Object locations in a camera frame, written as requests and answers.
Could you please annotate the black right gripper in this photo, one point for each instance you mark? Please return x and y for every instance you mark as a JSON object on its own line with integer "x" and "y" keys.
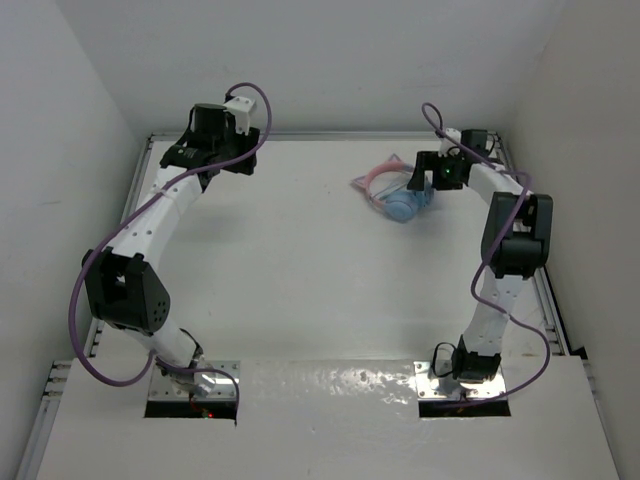
{"x": 430, "y": 161}

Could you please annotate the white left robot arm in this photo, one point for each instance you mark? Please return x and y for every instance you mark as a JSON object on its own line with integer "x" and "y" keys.
{"x": 122, "y": 284}

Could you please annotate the pink blue cat-ear headphones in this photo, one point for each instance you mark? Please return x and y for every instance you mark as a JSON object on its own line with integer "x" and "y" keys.
{"x": 395, "y": 201}

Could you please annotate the white front cover board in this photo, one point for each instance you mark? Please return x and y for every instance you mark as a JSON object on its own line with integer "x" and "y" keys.
{"x": 330, "y": 420}

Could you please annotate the metal base plate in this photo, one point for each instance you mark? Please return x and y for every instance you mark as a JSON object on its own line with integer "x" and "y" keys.
{"x": 430, "y": 388}
{"x": 216, "y": 383}

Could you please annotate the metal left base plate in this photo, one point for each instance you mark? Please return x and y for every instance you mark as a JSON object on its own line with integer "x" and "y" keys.
{"x": 216, "y": 383}

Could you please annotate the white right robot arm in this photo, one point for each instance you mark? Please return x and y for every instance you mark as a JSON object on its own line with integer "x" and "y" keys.
{"x": 515, "y": 244}

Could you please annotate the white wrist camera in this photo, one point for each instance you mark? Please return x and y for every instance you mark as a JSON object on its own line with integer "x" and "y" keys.
{"x": 450, "y": 142}
{"x": 241, "y": 108}

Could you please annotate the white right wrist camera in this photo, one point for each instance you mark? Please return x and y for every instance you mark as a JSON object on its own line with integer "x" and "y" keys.
{"x": 450, "y": 142}

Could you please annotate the white aluminium table frame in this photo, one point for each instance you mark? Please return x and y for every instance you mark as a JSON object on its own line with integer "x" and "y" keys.
{"x": 291, "y": 264}

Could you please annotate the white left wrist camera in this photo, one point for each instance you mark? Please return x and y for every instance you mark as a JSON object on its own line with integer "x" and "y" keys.
{"x": 241, "y": 108}

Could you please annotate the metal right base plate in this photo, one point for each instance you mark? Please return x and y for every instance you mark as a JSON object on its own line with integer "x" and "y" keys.
{"x": 430, "y": 388}

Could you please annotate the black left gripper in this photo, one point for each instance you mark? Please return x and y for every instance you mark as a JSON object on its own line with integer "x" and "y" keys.
{"x": 245, "y": 143}

